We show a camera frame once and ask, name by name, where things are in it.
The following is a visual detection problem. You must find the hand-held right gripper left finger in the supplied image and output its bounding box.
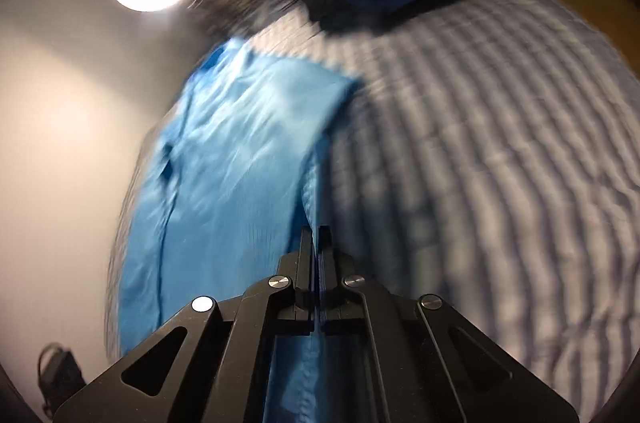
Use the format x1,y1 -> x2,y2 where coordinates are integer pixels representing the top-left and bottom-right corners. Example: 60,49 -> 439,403
52,225 -> 319,423

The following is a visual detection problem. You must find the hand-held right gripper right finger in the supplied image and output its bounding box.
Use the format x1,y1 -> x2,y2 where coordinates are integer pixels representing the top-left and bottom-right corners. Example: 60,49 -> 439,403
318,224 -> 581,423

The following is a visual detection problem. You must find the blue jacket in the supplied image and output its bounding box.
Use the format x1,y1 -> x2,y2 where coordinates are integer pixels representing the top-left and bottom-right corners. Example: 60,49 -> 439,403
117,38 -> 363,423

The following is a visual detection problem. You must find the bed with striped sheet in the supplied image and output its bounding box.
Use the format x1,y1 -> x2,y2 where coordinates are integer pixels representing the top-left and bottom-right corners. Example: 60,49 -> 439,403
102,0 -> 640,384

